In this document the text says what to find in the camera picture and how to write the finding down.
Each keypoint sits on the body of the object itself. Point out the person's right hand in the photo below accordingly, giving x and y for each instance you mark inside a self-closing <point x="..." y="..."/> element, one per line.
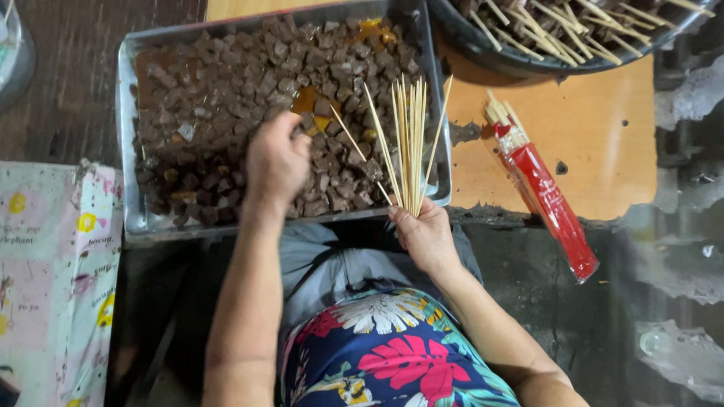
<point x="427" y="239"/>

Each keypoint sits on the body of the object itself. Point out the person's right fingers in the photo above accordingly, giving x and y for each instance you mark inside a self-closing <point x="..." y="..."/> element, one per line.
<point x="405" y="220"/>

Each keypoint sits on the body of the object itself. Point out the worn orange wooden table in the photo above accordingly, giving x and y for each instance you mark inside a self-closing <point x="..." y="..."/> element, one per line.
<point x="581" y="127"/>

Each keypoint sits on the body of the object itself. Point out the pile of meat skewers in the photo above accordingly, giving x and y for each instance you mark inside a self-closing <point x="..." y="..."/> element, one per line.
<point x="543" y="23"/>

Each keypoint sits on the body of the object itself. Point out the floral blue shirt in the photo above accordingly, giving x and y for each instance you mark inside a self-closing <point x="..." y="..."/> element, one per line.
<point x="398" y="367"/>

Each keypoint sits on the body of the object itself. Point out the heap of brown meat cubes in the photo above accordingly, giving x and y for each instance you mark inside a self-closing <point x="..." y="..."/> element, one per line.
<point x="233" y="96"/>

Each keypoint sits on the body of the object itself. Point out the black round basin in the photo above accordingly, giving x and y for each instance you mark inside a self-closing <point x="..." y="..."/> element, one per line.
<point x="493" y="54"/>

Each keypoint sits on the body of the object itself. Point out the rectangular metal tray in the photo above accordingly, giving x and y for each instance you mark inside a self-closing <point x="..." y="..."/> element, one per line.
<point x="128" y="177"/>

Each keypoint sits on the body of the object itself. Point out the metal bowl with plastic bag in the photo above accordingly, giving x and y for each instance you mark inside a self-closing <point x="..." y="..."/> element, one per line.
<point x="3" y="58"/>

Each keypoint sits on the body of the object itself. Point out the grey trousers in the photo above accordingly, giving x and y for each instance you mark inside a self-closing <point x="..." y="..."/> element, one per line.
<point x="329" y="268"/>

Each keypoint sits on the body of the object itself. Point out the red packet of skewers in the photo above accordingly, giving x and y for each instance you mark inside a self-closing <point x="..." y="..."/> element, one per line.
<point x="548" y="198"/>

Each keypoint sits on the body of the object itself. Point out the person's left hand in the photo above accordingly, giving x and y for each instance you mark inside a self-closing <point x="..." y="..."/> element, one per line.
<point x="276" y="164"/>

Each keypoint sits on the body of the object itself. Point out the pink printed cloth-covered box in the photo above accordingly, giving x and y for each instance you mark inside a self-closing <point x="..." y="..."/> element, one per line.
<point x="40" y="276"/>

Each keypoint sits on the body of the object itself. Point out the bundle of bamboo skewers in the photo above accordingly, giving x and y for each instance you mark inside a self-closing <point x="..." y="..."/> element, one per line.
<point x="411" y="139"/>

